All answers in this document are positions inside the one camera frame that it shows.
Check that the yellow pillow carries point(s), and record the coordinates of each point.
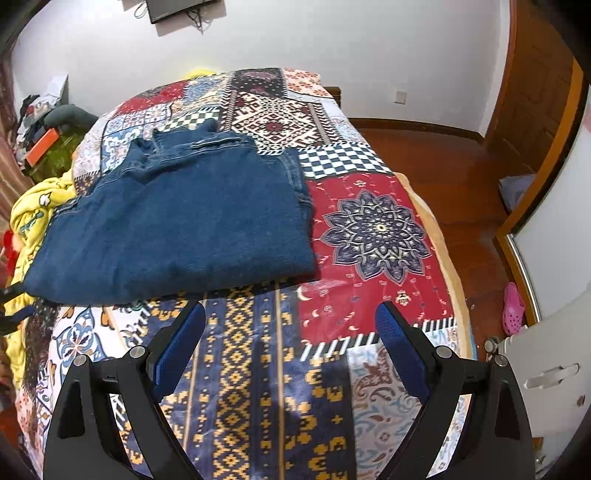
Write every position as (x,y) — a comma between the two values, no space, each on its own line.
(201,74)

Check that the patchwork patterned blanket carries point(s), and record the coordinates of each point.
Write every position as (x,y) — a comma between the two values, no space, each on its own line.
(369,230)

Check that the pile of cluttered things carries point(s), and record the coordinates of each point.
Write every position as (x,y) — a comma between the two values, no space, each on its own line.
(34,110)

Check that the white wall socket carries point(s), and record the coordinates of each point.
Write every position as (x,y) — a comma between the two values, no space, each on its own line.
(400,96)

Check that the black dotted cloth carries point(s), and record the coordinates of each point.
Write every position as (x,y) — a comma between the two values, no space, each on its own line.
(41,323)

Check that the wooden bed frame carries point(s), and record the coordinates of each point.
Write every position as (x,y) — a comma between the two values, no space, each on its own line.
(334,97)

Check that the small wall monitor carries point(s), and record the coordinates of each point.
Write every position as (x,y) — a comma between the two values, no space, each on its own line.
(180,9)

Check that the yellow cartoon blanket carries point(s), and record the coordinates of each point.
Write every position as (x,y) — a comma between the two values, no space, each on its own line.
(41,198)

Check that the blue denim jacket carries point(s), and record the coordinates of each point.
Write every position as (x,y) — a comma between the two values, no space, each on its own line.
(184,221)

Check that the white plastic stool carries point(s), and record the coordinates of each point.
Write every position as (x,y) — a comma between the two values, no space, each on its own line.
(545,369)

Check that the green patterned cloth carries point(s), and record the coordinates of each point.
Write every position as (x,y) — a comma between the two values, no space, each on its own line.
(60,159)

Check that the pink clog shoe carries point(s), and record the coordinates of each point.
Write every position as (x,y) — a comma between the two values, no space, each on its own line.
(513,309)

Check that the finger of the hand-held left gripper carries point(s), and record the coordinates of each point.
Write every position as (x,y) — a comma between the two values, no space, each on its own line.
(11,292)
(23,314)

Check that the white sliding wardrobe door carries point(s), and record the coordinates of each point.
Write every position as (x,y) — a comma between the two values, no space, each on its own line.
(558,230)

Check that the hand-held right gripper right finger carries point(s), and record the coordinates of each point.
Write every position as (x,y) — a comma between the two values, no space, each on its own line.
(400,346)

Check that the orange box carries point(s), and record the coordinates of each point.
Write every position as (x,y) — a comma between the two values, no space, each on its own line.
(41,147)

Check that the red plush toy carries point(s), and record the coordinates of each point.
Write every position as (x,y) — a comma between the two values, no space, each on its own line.
(8,254)

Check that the wooden door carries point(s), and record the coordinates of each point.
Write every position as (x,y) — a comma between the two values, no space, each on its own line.
(531,83)

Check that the grey cloth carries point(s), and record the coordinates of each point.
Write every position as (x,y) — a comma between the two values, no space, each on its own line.
(517,194)

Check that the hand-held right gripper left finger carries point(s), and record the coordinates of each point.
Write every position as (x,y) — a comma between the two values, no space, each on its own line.
(180,344)

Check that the brown striped curtain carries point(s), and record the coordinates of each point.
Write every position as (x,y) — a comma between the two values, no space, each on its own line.
(11,184)

